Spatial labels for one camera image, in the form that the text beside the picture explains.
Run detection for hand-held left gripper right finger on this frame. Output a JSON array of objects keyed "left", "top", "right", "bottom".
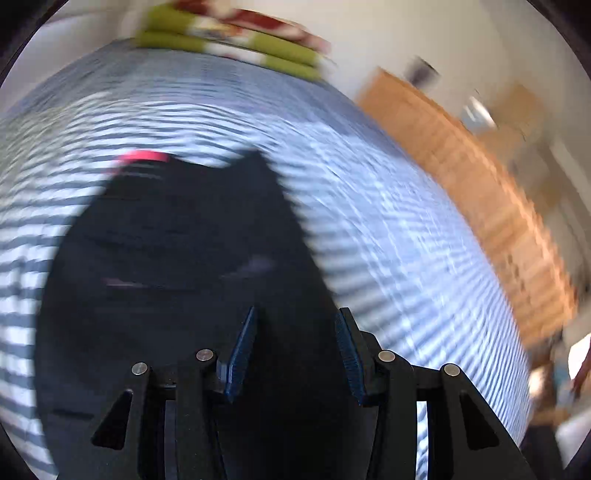
[{"left": 335, "top": 307, "right": 536, "bottom": 480}]

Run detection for blue white striped blanket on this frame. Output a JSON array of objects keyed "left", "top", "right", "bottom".
[{"left": 0, "top": 39, "right": 536, "bottom": 480}]

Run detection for green floral folded quilt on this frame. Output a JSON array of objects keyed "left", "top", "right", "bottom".
[{"left": 134, "top": 0, "right": 333, "bottom": 84}]

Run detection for brown cardboard box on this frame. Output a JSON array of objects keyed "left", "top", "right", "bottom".
[{"left": 480, "top": 83, "right": 548, "bottom": 144}]

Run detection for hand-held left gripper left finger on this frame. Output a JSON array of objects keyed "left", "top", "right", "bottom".
[{"left": 90, "top": 305, "right": 259, "bottom": 480}]

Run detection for navy blue pants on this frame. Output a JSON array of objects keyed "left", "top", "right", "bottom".
[{"left": 34, "top": 150, "right": 419, "bottom": 480}]

